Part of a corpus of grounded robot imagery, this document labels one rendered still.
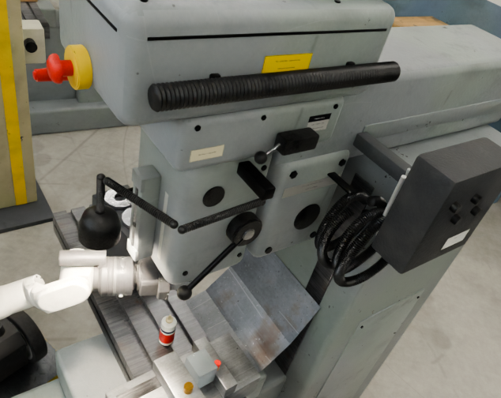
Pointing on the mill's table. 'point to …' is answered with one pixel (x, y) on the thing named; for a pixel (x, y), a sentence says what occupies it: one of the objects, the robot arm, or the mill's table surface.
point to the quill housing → (193, 208)
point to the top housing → (217, 45)
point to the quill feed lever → (239, 236)
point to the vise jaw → (175, 377)
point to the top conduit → (267, 84)
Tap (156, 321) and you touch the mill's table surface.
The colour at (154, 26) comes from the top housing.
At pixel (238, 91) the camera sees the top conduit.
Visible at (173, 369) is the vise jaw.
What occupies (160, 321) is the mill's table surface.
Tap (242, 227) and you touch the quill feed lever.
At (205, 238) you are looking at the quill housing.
